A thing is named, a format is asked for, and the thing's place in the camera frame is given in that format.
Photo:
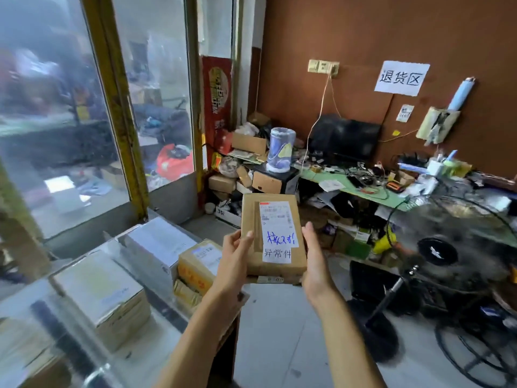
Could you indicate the person's right hand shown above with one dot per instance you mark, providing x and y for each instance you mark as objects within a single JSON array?
[{"x": 317, "y": 274}]

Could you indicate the person's left hand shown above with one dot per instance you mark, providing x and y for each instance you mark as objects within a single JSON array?
[{"x": 232, "y": 266}]

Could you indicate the narrow box with label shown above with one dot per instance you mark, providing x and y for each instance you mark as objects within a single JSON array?
[{"x": 250, "y": 222}]

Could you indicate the small taped cardboard parcel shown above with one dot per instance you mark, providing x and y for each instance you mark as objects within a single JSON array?
[{"x": 186, "y": 296}]

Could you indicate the white box parcel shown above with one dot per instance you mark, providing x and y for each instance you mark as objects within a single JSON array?
[{"x": 161, "y": 242}]

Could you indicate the clear acrylic divider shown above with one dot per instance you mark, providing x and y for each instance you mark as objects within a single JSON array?
[
  {"x": 165, "y": 307},
  {"x": 64, "y": 339}
]

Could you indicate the brown parcel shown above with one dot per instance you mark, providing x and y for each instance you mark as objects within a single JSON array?
[{"x": 28, "y": 351}]

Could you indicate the person's right forearm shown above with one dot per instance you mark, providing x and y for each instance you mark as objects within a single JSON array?
[{"x": 347, "y": 347}]

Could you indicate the person's left forearm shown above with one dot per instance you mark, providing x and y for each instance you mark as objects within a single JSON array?
[{"x": 194, "y": 347}]

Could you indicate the black white shoe box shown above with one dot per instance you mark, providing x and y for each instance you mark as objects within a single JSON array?
[{"x": 228, "y": 216}]

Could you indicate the white round object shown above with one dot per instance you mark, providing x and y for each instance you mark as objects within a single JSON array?
[{"x": 209, "y": 208}]

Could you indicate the yellow plastic bottle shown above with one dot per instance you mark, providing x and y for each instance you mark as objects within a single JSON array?
[{"x": 383, "y": 244}]

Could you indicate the plain cardboard box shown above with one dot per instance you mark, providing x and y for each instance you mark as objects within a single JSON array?
[{"x": 222, "y": 183}]

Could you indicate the black standing fan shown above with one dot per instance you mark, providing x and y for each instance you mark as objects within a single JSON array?
[{"x": 383, "y": 335}]

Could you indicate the small water dispenser cabinet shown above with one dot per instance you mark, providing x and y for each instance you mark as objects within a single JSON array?
[{"x": 272, "y": 181}]

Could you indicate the cluttered green desk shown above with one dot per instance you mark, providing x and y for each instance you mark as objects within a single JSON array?
[{"x": 355, "y": 185}]

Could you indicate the red cloth heap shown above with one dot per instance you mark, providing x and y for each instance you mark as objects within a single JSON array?
[{"x": 173, "y": 161}]

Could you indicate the open cardboard box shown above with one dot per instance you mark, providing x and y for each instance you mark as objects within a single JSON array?
[{"x": 248, "y": 143}]

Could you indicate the black monitor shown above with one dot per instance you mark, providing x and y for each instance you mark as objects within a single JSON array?
[{"x": 343, "y": 137}]

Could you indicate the tall red box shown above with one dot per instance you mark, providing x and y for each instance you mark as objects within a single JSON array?
[{"x": 216, "y": 100}]

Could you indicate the white box outdoors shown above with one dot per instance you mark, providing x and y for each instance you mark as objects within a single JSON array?
[{"x": 60, "y": 189}]

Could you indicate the glass storefront with taped frame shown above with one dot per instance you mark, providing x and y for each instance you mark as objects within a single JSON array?
[{"x": 117, "y": 109}]

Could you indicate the white wall tool holder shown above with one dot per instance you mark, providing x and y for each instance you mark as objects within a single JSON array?
[{"x": 440, "y": 121}]

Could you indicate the beige wall socket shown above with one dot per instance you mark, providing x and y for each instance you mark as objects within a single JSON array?
[{"x": 323, "y": 67}]

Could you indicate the white paper wall notice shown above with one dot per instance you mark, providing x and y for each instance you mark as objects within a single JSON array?
[{"x": 402, "y": 77}]

